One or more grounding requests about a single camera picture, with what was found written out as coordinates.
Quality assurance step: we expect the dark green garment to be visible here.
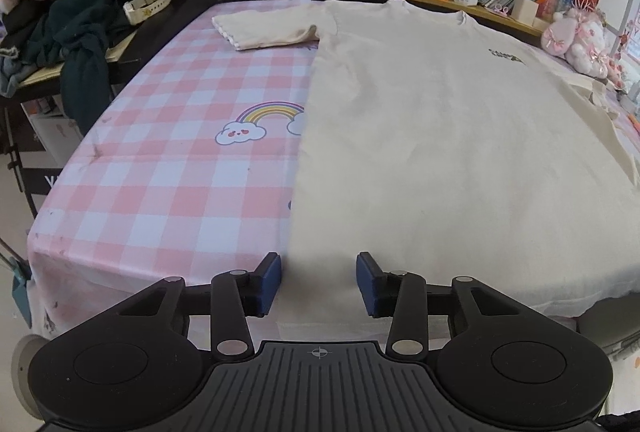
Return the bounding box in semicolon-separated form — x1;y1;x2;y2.
24;0;134;134

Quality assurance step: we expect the cream square pen holder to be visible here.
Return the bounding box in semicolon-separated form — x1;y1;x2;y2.
511;0;539;26

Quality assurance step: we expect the cream t-shirt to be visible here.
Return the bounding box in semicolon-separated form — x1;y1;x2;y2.
213;0;639;340

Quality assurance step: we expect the pink white plush toy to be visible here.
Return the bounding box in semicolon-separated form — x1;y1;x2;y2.
540;7;625;90

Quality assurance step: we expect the cream wristwatch strap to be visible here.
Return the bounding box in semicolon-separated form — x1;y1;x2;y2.
121;0;173;26

